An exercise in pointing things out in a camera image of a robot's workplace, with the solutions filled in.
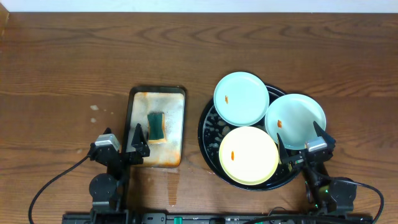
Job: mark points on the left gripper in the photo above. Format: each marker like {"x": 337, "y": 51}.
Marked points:
{"x": 123, "y": 156}

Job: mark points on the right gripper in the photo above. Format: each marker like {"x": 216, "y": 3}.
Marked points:
{"x": 301, "y": 157}

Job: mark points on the green and yellow sponge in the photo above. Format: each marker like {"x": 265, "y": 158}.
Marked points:
{"x": 156, "y": 122}

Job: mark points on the light blue plate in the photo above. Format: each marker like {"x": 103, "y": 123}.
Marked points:
{"x": 291, "y": 117}
{"x": 241, "y": 99}

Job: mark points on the yellow plate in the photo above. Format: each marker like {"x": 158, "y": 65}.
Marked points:
{"x": 248, "y": 155}

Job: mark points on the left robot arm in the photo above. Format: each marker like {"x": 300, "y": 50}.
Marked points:
{"x": 109, "y": 189}

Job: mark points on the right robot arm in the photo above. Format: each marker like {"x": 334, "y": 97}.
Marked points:
{"x": 330, "y": 195}

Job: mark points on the black rectangular sponge tray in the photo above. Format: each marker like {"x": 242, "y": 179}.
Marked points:
{"x": 170, "y": 101}

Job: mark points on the black round tray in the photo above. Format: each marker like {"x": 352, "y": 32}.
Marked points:
{"x": 211, "y": 131}

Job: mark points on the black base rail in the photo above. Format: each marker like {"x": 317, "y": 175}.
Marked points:
{"x": 199, "y": 218}

